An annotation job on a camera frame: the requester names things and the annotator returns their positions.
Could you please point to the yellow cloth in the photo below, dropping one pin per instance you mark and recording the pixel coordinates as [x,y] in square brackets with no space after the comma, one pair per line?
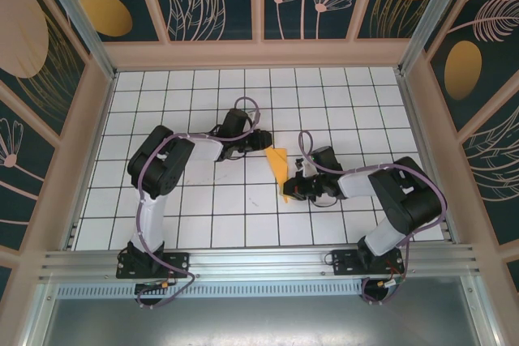
[280,163]

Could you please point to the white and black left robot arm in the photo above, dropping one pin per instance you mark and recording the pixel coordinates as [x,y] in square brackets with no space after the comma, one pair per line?
[150,216]

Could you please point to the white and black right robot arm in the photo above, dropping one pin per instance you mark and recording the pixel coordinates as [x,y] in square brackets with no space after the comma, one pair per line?
[357,184]

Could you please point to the grey metal sheet panel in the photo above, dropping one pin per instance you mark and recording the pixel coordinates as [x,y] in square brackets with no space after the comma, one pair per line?
[263,321]

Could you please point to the aluminium mounting rail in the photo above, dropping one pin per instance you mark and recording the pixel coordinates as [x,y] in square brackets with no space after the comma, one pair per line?
[263,261]

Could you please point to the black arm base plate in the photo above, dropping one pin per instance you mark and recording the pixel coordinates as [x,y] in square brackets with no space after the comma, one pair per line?
[178,265]
[344,265]

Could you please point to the aluminium table side rail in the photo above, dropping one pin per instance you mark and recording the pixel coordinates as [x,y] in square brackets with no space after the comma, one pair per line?
[415,119]

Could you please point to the aluminium corner post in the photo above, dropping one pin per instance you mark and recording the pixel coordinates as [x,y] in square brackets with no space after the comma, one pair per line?
[77,9]
[434,9]

